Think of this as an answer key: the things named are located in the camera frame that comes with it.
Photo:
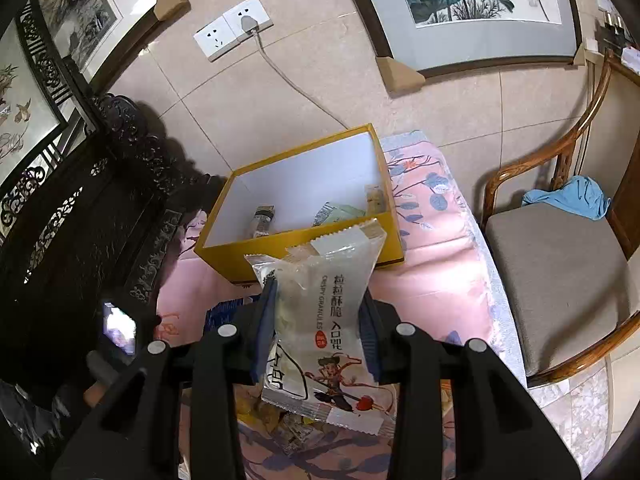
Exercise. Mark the framed lotus painting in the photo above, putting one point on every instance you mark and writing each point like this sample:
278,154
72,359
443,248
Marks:
465,5

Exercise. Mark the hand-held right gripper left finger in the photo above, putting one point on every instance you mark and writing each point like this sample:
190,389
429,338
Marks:
265,322

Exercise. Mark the yellow cardboard box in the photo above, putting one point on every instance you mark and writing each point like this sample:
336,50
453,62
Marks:
300,180

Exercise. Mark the cardboard corner protector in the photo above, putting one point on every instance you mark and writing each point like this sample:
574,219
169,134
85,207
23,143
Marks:
171,1
400,75
585,54

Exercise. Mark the pink floral blanket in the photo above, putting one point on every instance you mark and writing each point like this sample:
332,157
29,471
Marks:
435,250

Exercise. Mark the white translucent snack packet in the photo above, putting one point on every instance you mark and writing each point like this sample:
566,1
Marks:
320,310

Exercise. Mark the blue snack packet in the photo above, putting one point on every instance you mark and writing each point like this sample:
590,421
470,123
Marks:
222,312

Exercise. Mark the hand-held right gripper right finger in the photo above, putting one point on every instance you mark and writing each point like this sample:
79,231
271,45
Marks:
368,335

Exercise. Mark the framed landscape painting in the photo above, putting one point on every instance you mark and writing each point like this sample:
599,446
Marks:
85,10

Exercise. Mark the wooden armchair with grey cushion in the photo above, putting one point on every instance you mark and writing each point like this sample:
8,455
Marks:
550,270

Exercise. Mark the white wall socket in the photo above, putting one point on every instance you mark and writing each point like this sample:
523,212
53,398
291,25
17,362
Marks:
240,15
214,41

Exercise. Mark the green snack packet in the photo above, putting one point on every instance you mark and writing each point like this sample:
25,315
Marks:
334,213

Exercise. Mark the dark carved wooden screen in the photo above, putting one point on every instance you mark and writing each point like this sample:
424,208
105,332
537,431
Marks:
75,240

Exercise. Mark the blue cloth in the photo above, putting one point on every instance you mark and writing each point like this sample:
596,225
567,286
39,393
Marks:
570,196

